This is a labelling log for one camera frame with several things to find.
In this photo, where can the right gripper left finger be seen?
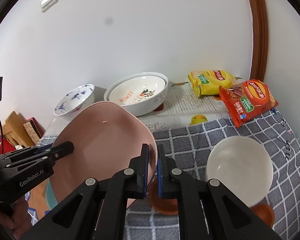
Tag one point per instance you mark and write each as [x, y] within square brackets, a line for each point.
[96, 209]

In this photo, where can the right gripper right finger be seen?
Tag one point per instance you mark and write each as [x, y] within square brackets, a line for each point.
[207, 209]

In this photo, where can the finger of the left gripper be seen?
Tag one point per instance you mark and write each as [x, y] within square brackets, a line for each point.
[37, 148]
[29, 165]

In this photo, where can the teal square plate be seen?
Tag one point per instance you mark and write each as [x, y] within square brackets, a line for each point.
[51, 201]

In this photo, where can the pink square plate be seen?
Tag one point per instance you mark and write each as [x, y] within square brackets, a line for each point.
[105, 137]

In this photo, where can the left human hand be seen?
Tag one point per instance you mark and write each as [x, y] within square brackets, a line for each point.
[20, 221]

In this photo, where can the patterned red box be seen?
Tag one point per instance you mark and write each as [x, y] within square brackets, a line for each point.
[34, 130]

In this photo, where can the red paper bag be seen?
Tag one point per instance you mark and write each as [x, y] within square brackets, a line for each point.
[5, 146]

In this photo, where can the brown small cup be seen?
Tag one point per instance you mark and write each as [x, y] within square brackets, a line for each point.
[163, 206]
[264, 212]

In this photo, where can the blue patterned white bowl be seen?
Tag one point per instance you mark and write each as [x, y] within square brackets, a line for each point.
[75, 101]

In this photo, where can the brown small cup front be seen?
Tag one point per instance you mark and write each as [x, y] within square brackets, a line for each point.
[264, 212]

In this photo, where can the white floral small bowl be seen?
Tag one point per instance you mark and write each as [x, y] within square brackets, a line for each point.
[243, 166]

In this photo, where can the grey checked tablecloth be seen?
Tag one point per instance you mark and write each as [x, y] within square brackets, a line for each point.
[191, 145]

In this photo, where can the white lemon print bowl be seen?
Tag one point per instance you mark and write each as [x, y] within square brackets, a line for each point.
[136, 90]

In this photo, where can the newspaper sheet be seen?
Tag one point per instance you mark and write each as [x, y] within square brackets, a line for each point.
[179, 108]

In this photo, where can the red chips bag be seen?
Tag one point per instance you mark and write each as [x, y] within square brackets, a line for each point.
[247, 100]

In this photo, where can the yellow chips bag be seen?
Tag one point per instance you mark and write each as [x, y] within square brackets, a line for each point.
[207, 82]

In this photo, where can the brown wooden door frame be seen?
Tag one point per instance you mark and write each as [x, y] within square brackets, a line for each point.
[260, 39]

